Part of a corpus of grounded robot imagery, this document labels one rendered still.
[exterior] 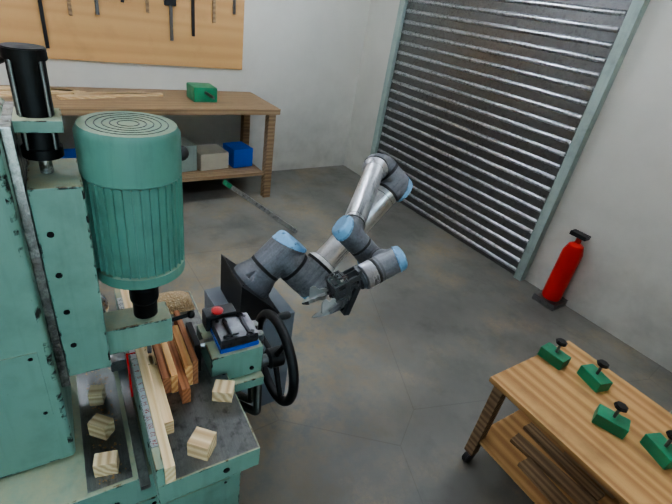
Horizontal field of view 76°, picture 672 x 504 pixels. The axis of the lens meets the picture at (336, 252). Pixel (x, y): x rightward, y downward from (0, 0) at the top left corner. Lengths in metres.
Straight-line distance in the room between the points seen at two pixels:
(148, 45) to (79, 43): 0.50
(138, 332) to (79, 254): 0.26
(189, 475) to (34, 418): 0.33
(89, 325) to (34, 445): 0.29
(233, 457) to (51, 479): 0.39
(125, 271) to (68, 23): 3.32
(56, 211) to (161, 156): 0.19
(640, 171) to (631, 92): 0.50
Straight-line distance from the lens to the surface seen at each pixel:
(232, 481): 1.29
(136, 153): 0.81
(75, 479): 1.17
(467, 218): 4.07
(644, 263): 3.47
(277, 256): 1.80
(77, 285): 0.94
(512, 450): 2.21
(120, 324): 1.07
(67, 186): 0.84
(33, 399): 1.05
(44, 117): 0.85
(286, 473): 2.07
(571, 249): 3.47
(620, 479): 1.87
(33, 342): 0.96
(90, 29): 4.14
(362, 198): 1.66
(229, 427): 1.06
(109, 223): 0.88
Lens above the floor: 1.75
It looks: 30 degrees down
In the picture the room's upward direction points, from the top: 10 degrees clockwise
